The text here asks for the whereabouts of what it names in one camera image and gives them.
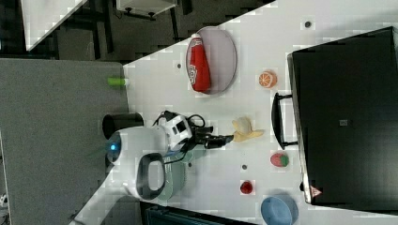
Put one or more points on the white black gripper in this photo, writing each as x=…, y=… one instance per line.
x=182, y=132

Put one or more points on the peeled banana toy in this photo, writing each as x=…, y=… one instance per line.
x=244, y=131

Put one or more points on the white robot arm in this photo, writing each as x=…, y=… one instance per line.
x=133, y=150

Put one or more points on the green perforated colander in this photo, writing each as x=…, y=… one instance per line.
x=175, y=176

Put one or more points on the small red strawberry toy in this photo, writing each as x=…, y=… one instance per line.
x=246, y=187

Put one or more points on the pink strawberry toy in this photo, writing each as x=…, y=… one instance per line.
x=280, y=160

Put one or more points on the red ketchup bottle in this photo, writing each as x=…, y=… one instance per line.
x=198, y=66

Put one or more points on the orange slice toy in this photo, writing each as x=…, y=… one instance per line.
x=268, y=79

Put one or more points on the grey round plate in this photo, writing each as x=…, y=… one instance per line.
x=221, y=58

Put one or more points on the blue cup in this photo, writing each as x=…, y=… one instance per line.
x=279, y=210

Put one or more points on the black round container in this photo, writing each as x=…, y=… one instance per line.
x=114, y=122

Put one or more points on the green marker pen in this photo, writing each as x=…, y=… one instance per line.
x=112, y=81

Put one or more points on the black toaster oven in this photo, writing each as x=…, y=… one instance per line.
x=345, y=104

